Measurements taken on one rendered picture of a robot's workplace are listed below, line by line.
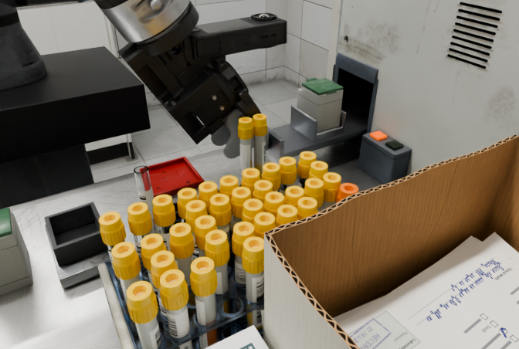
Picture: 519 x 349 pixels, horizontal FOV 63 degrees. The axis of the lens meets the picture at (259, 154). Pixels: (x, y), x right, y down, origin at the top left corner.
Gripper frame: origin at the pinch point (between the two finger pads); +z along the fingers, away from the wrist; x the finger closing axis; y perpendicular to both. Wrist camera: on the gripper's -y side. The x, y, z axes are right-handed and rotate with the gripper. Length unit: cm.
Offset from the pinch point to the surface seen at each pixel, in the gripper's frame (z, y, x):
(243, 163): -4.2, 4.5, 5.7
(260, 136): -5.8, 1.3, 6.0
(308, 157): -8.4, 0.5, 15.6
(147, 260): -15.3, 14.8, 19.6
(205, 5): 70, -57, -220
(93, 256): -8.8, 21.9, 6.9
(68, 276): -10.0, 24.0, 8.4
